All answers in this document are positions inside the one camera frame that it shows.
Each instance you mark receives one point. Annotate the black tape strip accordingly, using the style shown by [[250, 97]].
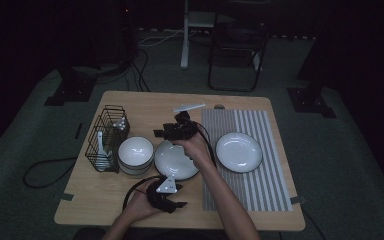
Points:
[[78, 130]]

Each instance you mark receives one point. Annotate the person's right hand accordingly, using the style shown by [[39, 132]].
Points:
[[195, 148]]

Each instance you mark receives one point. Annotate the person's left hand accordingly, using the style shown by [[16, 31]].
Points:
[[138, 205]]

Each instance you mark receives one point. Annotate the white plate with black rim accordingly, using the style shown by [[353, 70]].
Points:
[[171, 163], [238, 152]]

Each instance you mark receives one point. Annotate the grey striped placemat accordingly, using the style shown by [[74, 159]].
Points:
[[270, 133]]

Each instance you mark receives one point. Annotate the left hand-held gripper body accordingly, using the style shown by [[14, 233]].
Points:
[[165, 188]]

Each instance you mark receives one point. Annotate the person's dark clothing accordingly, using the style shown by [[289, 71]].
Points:
[[166, 236]]

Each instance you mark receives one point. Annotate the grey tape piece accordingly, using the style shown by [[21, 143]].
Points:
[[298, 200], [63, 196]]

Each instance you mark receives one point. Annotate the white metal stand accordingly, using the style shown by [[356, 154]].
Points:
[[185, 50]]

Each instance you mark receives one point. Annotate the black folding chair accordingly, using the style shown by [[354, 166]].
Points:
[[240, 35]]

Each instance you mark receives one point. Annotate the black stand base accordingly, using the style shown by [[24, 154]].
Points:
[[308, 101], [71, 91]]

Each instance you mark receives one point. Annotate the small round grey grommet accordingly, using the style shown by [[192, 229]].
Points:
[[219, 106]]

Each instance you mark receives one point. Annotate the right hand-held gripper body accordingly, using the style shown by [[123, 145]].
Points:
[[181, 128]]

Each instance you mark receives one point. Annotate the bunch of white chopsticks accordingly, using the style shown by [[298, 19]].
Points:
[[120, 124]]

